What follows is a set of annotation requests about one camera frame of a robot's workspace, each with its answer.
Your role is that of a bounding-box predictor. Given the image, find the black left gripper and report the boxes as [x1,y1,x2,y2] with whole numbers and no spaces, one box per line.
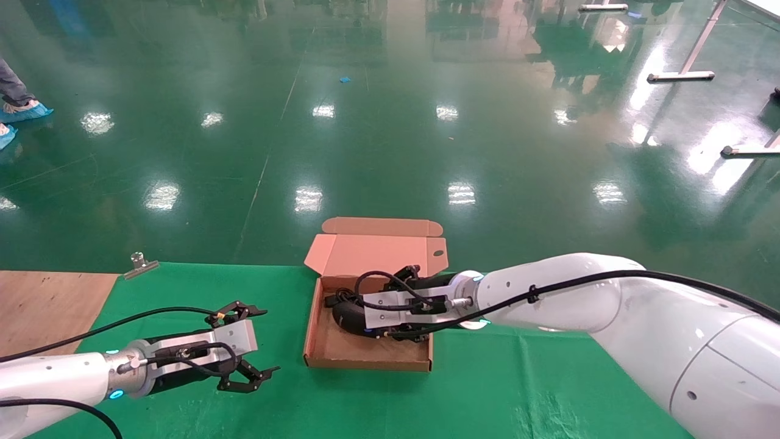
[146,301,281,394]

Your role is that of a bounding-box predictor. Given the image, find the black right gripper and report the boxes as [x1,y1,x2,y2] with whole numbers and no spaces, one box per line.
[366,265,464,343]

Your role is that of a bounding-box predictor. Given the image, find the black wired computer mouse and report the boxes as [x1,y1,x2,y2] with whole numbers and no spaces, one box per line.
[332,301,372,337]

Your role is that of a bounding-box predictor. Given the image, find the black plug with cable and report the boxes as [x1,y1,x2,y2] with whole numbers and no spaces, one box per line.
[324,289,365,308]

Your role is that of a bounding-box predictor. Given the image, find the open brown cardboard box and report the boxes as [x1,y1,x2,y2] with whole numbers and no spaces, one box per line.
[303,218,449,373]

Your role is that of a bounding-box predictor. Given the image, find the green table cloth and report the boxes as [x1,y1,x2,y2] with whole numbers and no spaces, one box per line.
[27,262,695,439]

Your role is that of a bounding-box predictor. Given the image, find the silver metal clamp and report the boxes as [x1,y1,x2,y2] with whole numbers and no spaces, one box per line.
[125,252,160,280]

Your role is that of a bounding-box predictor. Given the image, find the brown wooden board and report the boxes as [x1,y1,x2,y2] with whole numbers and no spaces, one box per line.
[0,270,121,362]

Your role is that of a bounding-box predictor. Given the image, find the person leg grey trousers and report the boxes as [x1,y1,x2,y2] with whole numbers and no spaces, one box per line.
[0,58,34,107]

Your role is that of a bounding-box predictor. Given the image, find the grey metal stand with pole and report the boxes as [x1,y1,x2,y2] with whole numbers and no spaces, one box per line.
[647,0,729,84]

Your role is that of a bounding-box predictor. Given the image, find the grey stand foot black cap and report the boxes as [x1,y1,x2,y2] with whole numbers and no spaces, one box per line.
[721,130,780,159]

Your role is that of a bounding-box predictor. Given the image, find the white table top corner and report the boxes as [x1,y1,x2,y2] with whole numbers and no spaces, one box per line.
[739,0,780,24]

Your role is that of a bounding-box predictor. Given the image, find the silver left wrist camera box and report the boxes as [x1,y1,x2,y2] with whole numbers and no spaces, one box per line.
[149,319,258,366]

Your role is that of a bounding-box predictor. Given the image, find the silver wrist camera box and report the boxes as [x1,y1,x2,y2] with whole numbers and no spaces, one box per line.
[149,319,258,366]
[363,288,455,331]

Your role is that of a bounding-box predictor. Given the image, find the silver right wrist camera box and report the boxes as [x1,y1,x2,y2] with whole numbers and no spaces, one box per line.
[363,288,455,331]

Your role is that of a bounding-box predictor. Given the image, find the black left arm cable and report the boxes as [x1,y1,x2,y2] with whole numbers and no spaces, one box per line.
[0,306,239,439]

